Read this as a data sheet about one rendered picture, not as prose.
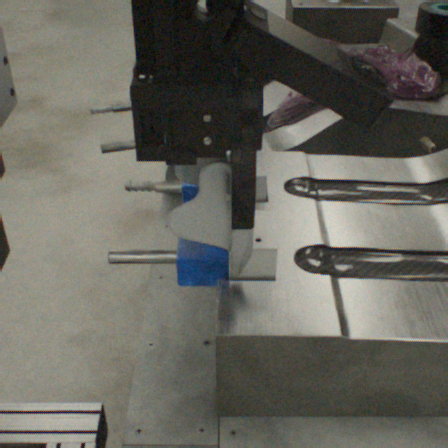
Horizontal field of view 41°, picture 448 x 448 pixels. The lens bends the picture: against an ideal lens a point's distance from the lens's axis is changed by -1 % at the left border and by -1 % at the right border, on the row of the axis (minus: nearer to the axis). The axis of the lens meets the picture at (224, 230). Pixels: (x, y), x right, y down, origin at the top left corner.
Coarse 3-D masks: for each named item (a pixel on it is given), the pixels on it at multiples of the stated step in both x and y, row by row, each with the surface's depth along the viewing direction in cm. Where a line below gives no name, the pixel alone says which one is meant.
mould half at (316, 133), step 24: (408, 24) 90; (408, 48) 88; (264, 96) 79; (312, 120) 71; (336, 120) 69; (384, 120) 71; (408, 120) 72; (432, 120) 73; (264, 144) 71; (288, 144) 70; (312, 144) 70; (336, 144) 71; (360, 144) 72; (384, 144) 73; (408, 144) 74
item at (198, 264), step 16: (256, 224) 47; (272, 224) 47; (256, 240) 45; (272, 240) 45; (112, 256) 47; (128, 256) 47; (144, 256) 47; (160, 256) 47; (176, 256) 46; (192, 256) 46; (208, 256) 46; (224, 256) 46; (256, 256) 45; (272, 256) 45; (192, 272) 46; (208, 272) 46; (224, 272) 46; (256, 272) 46; (272, 272) 46
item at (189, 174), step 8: (200, 160) 46; (208, 160) 46; (216, 160) 46; (224, 160) 46; (176, 168) 47; (184, 168) 47; (192, 168) 47; (200, 168) 47; (184, 176) 48; (192, 176) 47
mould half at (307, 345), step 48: (288, 240) 50; (336, 240) 50; (384, 240) 51; (432, 240) 51; (240, 288) 45; (288, 288) 45; (336, 288) 45; (384, 288) 46; (432, 288) 46; (240, 336) 41; (288, 336) 41; (336, 336) 41; (384, 336) 41; (432, 336) 42; (240, 384) 44; (288, 384) 44; (336, 384) 44; (384, 384) 44; (432, 384) 44
